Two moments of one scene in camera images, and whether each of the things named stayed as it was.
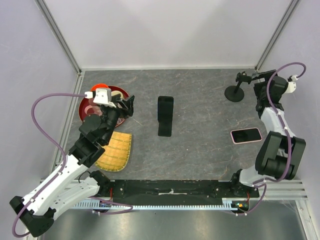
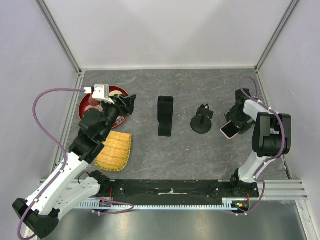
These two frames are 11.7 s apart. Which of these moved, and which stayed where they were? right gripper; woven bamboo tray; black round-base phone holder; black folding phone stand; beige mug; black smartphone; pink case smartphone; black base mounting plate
Moved: right gripper; pink case smartphone; black round-base phone holder
Stayed: black smartphone; black base mounting plate; woven bamboo tray; beige mug; black folding phone stand
